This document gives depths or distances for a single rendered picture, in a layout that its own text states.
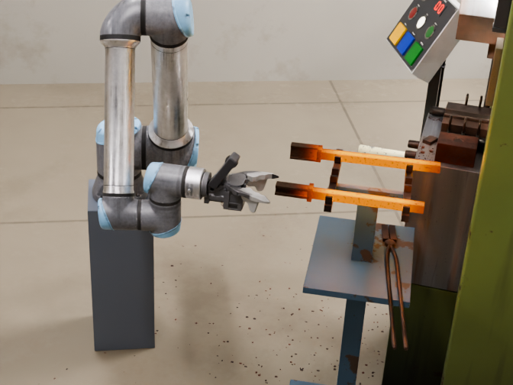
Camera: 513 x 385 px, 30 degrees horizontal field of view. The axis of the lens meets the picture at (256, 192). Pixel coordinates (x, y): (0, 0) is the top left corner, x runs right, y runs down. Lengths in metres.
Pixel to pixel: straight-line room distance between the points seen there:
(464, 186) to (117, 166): 1.06
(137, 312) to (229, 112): 2.08
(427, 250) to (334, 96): 2.60
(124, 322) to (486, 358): 1.30
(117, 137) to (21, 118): 2.59
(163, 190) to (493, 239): 0.93
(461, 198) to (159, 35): 1.05
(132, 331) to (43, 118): 2.01
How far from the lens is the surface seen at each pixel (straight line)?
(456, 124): 3.06
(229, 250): 4.11
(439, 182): 2.99
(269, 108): 5.40
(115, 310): 3.47
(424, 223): 3.06
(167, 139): 3.11
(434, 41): 3.47
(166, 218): 2.71
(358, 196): 2.61
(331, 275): 2.76
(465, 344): 2.97
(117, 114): 2.72
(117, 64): 2.73
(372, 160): 2.81
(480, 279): 2.84
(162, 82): 2.91
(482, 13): 2.87
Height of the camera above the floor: 2.28
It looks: 30 degrees down
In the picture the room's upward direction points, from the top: 3 degrees clockwise
